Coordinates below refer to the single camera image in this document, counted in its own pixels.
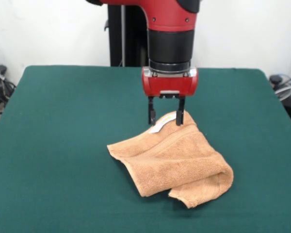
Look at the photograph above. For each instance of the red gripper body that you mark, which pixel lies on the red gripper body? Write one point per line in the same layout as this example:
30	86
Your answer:
169	83

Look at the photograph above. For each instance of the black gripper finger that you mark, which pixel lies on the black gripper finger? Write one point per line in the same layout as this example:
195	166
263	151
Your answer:
180	114
152	114

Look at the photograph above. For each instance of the tan terry towel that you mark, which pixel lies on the tan terry towel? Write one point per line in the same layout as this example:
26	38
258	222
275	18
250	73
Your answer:
184	157

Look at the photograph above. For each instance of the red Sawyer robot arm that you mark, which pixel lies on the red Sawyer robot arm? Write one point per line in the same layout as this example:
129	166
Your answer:
169	43

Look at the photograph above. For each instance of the dark green table cloth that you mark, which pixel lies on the dark green table cloth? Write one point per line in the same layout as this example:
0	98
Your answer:
63	157

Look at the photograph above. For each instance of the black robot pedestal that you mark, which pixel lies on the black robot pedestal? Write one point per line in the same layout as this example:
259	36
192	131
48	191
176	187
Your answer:
116	36

